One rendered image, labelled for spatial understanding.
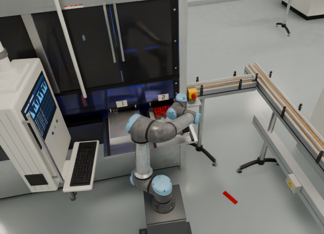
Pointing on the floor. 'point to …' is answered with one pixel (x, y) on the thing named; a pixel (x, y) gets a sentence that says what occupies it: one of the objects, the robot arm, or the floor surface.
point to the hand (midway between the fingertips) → (182, 134)
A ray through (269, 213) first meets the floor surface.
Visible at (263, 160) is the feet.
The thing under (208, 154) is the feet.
